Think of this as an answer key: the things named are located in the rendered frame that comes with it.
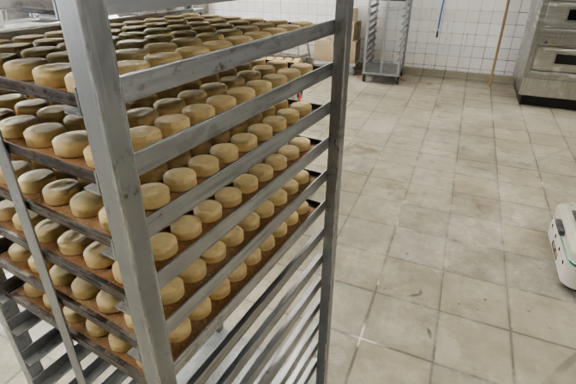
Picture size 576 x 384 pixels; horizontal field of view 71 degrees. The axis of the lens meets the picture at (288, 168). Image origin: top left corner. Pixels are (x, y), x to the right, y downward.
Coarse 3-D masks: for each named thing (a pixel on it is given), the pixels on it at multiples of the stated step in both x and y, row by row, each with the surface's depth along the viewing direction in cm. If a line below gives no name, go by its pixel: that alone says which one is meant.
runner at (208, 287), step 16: (320, 176) 99; (304, 192) 93; (288, 208) 87; (272, 224) 82; (256, 240) 78; (240, 256) 74; (224, 272) 70; (208, 288) 67; (192, 304) 64; (176, 320) 61; (128, 352) 57
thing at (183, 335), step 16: (304, 208) 104; (288, 224) 100; (272, 240) 92; (256, 256) 87; (240, 272) 82; (32, 288) 78; (224, 288) 78; (240, 288) 81; (48, 304) 75; (208, 304) 74; (224, 304) 77; (80, 320) 73; (192, 320) 73; (208, 320) 74; (96, 336) 70; (112, 336) 68; (176, 336) 68; (192, 336) 70; (112, 352) 67; (176, 352) 67
